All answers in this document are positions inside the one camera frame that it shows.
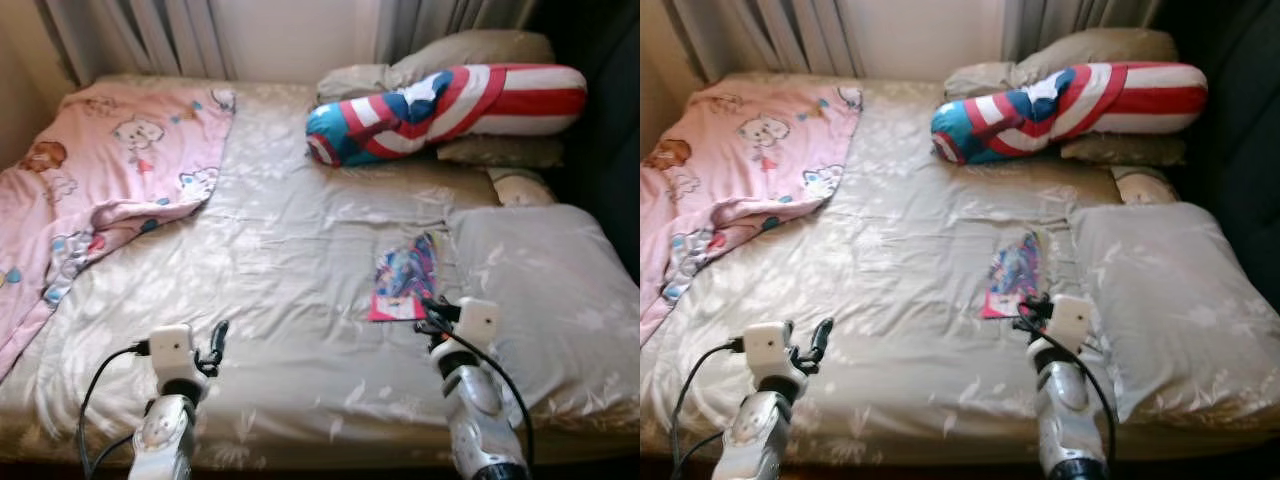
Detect small beige pillow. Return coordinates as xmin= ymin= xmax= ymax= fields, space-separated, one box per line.
xmin=318 ymin=64 xmax=393 ymax=103
xmin=943 ymin=62 xmax=1016 ymax=99

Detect red white blue bolster pillow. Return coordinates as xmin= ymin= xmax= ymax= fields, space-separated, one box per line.
xmin=305 ymin=63 xmax=588 ymax=168
xmin=930 ymin=62 xmax=1209 ymax=166

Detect bed with beige floral sheet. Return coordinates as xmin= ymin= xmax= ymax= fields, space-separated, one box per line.
xmin=640 ymin=72 xmax=1280 ymax=466
xmin=0 ymin=72 xmax=640 ymax=471

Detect large plump beige pillow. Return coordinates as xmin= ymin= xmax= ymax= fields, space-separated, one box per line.
xmin=388 ymin=30 xmax=556 ymax=89
xmin=1010 ymin=28 xmax=1179 ymax=86

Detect big grey floral pillow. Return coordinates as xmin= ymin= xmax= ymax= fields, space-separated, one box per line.
xmin=447 ymin=204 xmax=640 ymax=416
xmin=1068 ymin=202 xmax=1280 ymax=423

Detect colourful picture book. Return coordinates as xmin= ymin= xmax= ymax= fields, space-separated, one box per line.
xmin=368 ymin=232 xmax=443 ymax=323
xmin=980 ymin=230 xmax=1046 ymax=319

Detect dark grey upholstered panel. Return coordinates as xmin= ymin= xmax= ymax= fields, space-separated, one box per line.
xmin=525 ymin=0 xmax=640 ymax=281
xmin=1150 ymin=0 xmax=1280 ymax=291

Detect wide grey curtain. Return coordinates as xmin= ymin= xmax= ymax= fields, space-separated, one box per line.
xmin=665 ymin=0 xmax=861 ymax=81
xmin=35 ymin=0 xmax=236 ymax=86

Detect grey curtain beside dark panel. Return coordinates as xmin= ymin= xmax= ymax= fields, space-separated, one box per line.
xmin=1003 ymin=0 xmax=1166 ymax=63
xmin=375 ymin=0 xmax=541 ymax=66

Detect cream cartoon print pillow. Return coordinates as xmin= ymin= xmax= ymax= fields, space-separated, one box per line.
xmin=487 ymin=167 xmax=556 ymax=208
xmin=1110 ymin=165 xmax=1181 ymax=206

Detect flat beige floral pillow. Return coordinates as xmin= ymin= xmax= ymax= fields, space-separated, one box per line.
xmin=437 ymin=135 xmax=566 ymax=169
xmin=1060 ymin=133 xmax=1188 ymax=167

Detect pink cartoon print blanket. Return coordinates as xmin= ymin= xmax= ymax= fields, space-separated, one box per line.
xmin=0 ymin=80 xmax=238 ymax=381
xmin=640 ymin=78 xmax=863 ymax=346

